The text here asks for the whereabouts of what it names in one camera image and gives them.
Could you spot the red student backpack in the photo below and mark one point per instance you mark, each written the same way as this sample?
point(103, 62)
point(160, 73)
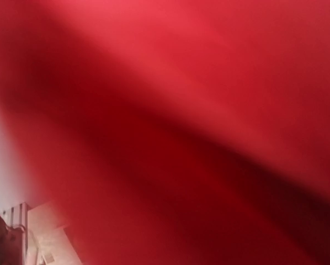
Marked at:
point(176, 132)

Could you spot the aluminium front rail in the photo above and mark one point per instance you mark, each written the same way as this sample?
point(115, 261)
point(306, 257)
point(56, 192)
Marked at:
point(16, 218)

